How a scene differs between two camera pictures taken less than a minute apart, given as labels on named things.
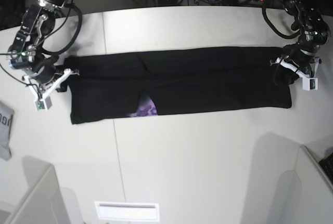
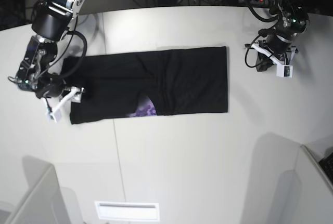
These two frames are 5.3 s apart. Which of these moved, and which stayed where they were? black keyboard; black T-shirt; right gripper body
Moved: black T-shirt; right gripper body
Stayed: black keyboard
